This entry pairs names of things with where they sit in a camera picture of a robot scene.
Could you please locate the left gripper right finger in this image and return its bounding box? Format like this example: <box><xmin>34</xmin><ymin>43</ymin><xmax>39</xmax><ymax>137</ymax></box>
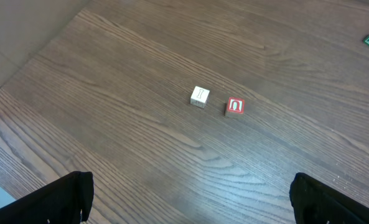
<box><xmin>289</xmin><ymin>172</ymin><xmax>369</xmax><ymax>224</ymax></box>

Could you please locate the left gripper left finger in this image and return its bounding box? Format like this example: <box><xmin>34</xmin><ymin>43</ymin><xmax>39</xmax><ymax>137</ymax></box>
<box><xmin>0</xmin><ymin>171</ymin><xmax>94</xmax><ymax>224</ymax></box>

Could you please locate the red letter U block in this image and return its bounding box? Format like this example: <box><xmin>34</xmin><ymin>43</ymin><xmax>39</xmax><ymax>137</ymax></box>
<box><xmin>225</xmin><ymin>97</ymin><xmax>245</xmax><ymax>118</ymax></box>

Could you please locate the white letter I block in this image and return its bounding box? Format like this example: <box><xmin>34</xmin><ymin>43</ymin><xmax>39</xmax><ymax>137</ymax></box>
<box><xmin>190</xmin><ymin>86</ymin><xmax>210</xmax><ymax>108</ymax></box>

